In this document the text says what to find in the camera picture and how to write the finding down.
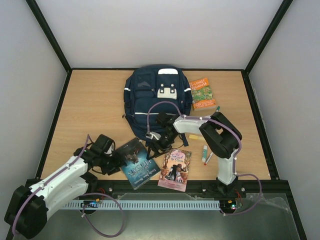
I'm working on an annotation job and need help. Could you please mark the navy blue student backpack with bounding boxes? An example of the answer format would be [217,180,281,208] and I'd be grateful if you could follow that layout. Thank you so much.
[123,64,193,142]

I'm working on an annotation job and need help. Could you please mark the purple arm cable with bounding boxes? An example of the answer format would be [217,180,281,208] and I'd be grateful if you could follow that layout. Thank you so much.
[11,134,126,237]
[146,101,263,216]

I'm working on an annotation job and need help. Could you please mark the red capped white marker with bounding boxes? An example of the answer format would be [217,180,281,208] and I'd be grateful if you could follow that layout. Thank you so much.
[204,152,214,166]

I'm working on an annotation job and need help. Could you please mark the green white glue stick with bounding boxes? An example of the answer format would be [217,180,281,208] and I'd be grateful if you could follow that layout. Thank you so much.
[201,145,208,162]

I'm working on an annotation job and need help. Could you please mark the orange Treehouse book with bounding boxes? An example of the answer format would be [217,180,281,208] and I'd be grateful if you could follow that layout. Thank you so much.
[189,77,217,111]

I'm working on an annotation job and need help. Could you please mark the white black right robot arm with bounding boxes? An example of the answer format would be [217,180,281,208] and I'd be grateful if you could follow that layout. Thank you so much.
[146,112,242,198]

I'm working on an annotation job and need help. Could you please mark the light blue slotted cable duct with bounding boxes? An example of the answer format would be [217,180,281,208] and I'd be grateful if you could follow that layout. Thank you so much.
[62,200,220,211]

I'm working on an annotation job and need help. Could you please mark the pink Taming of Shrew book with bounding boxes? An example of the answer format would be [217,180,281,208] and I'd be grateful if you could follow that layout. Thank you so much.
[157,149,192,192]

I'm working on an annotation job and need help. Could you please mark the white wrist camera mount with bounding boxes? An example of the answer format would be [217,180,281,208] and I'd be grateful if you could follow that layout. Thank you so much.
[145,131,162,142]
[103,143,115,156]

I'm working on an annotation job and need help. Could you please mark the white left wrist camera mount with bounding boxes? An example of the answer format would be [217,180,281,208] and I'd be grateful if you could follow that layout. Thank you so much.
[103,143,115,156]

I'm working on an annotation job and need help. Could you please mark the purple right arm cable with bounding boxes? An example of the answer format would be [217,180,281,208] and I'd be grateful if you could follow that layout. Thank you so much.
[146,101,263,216]

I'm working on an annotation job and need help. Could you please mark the yellow highlighter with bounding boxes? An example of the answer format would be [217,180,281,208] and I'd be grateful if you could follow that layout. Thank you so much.
[189,134,205,141]

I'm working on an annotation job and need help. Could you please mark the dark blue Wuthering Heights book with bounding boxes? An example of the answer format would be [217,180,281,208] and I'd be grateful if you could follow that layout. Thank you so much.
[116,138,160,190]

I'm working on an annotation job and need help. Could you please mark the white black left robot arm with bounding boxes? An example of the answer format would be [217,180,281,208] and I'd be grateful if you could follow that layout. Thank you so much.
[4,134,121,239]

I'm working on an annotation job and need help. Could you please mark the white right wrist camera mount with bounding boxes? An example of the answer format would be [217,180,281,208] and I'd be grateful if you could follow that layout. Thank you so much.
[145,131,162,142]

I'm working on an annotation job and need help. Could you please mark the black aluminium frame rail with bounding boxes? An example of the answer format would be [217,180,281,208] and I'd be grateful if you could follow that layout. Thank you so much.
[24,178,291,198]

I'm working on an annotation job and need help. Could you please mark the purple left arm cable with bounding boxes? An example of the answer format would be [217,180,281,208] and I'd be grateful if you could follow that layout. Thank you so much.
[11,134,126,237]

